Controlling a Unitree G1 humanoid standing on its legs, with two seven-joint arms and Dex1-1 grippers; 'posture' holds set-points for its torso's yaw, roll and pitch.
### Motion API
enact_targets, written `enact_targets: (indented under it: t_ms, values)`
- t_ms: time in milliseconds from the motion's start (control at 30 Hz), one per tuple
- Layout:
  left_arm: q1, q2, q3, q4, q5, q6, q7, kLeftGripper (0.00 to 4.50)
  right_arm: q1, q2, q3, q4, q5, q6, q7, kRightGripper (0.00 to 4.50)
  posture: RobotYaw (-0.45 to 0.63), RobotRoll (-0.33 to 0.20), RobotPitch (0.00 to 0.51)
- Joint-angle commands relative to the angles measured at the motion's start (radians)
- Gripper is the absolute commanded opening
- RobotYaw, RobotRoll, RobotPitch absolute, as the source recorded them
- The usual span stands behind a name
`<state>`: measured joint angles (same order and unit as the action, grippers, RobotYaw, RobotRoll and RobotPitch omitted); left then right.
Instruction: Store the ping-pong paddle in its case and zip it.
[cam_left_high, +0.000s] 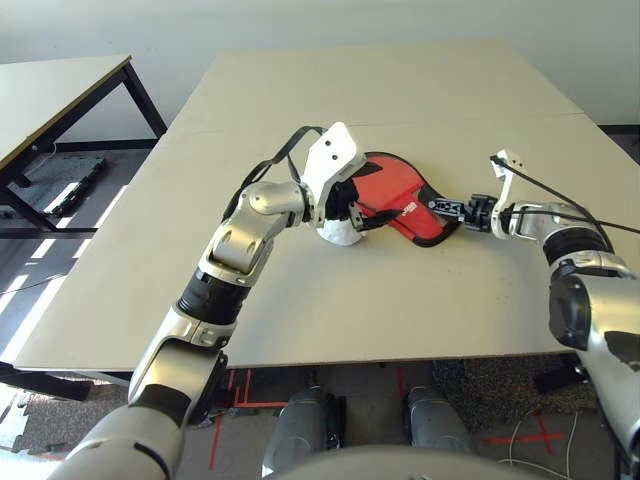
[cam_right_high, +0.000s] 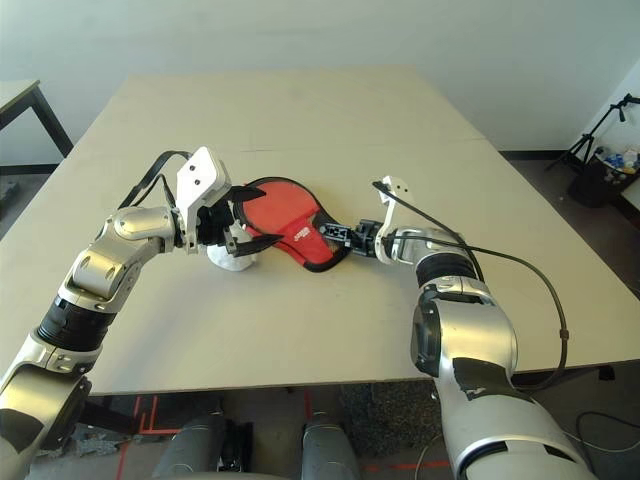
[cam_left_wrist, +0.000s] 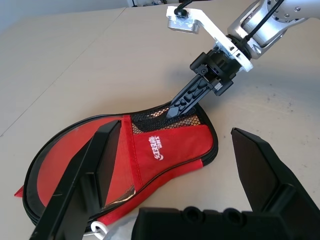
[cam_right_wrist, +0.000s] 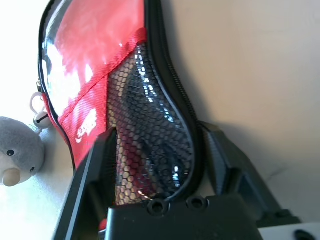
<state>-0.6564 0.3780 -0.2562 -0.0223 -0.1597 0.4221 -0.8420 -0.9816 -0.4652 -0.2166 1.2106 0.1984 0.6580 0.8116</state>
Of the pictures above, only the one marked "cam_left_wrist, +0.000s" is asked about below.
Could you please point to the red black paddle case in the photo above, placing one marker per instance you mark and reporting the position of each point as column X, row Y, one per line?
column 175, row 150

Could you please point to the red ping-pong paddle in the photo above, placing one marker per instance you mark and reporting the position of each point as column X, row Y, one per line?
column 65, row 150

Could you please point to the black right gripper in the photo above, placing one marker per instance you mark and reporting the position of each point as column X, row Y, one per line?
column 220, row 67

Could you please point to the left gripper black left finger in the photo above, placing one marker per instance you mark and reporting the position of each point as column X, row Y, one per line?
column 75, row 185

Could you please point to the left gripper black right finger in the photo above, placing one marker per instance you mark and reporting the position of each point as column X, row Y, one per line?
column 265, row 175

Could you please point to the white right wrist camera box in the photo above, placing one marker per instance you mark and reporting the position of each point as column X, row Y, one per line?
column 207, row 25

